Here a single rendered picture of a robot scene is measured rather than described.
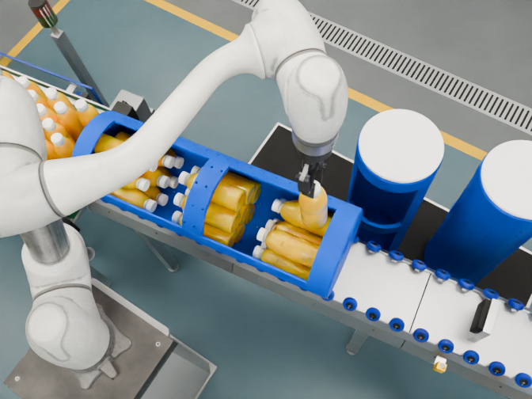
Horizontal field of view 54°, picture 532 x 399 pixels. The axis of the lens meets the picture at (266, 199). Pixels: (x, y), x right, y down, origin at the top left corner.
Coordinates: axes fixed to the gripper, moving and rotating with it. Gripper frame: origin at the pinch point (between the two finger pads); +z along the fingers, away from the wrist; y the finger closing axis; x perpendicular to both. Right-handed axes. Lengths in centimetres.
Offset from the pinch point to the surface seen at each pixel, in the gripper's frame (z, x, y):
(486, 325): 39, -55, -4
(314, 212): 10.6, -2.2, -2.9
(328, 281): 30.6, -10.9, -12.5
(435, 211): 133, -40, 67
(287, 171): 134, 35, 58
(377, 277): 55, -23, 1
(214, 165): 26.4, 32.2, 4.5
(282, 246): 33.8, 5.1, -7.8
